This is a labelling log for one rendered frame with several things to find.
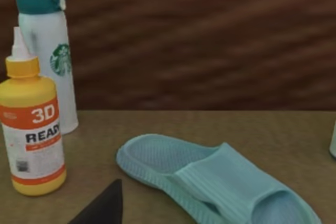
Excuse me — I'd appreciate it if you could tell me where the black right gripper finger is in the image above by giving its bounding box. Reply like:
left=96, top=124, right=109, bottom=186
left=67, top=178, right=125, bottom=224

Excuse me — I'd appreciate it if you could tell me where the yellow glue bottle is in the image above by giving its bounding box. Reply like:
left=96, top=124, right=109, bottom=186
left=0, top=26, right=67, bottom=197

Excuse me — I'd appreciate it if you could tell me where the light blue rubber slipper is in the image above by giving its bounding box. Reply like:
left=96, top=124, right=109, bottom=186
left=115, top=134, right=322, bottom=224

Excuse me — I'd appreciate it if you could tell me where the white Starbucks tumbler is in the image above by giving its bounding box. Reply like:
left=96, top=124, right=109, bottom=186
left=14, top=0, right=79, bottom=135

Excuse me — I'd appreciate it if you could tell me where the pale green white object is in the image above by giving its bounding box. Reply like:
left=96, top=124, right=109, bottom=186
left=328, top=120, right=336, bottom=159

